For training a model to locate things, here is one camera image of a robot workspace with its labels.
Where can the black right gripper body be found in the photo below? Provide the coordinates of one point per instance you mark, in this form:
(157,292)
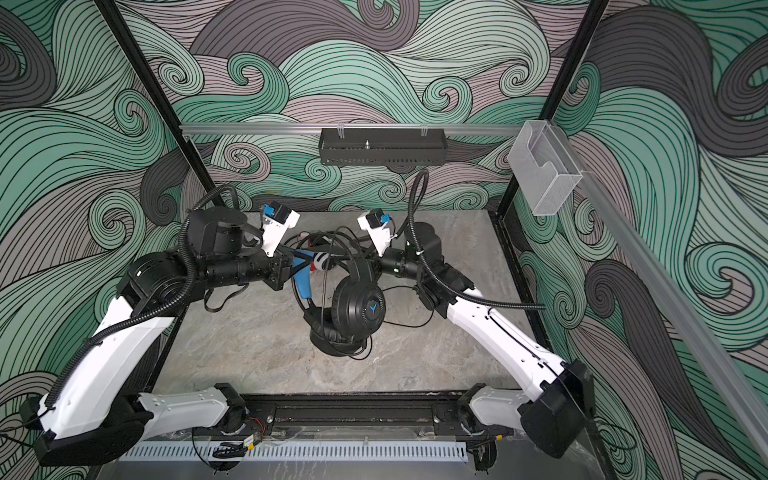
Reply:
(378,267)

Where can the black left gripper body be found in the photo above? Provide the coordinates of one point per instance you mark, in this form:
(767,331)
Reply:
(274,271)

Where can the black and blue headphones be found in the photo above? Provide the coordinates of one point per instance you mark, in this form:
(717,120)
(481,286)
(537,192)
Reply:
(356,311)

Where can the white and black headphones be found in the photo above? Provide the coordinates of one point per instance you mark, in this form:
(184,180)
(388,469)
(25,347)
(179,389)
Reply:
(317,247)

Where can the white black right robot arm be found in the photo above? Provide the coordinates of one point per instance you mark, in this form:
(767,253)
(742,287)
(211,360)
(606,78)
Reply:
(556,398)

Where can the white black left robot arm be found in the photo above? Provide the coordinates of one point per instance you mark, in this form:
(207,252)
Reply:
(89,418)

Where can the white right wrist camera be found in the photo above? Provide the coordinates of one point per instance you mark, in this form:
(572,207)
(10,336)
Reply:
(378,226)

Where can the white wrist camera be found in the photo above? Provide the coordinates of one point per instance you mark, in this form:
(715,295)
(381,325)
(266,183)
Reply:
(277,219)
(378,226)

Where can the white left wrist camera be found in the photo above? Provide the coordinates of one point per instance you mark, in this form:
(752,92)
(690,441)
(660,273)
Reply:
(277,219)

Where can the black perforated wall tray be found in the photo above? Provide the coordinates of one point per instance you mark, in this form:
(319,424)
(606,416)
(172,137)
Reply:
(399,149)

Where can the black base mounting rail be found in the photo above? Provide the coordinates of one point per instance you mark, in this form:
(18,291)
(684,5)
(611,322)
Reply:
(444,413)

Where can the black vertical frame post left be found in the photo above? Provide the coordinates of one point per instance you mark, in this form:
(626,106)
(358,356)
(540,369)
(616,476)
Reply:
(132,51)

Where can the grey mesh wall holder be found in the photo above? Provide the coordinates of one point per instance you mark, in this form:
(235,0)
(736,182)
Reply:
(545,165)

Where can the white slotted cable duct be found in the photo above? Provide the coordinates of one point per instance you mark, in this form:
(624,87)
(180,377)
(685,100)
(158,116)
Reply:
(305,451)

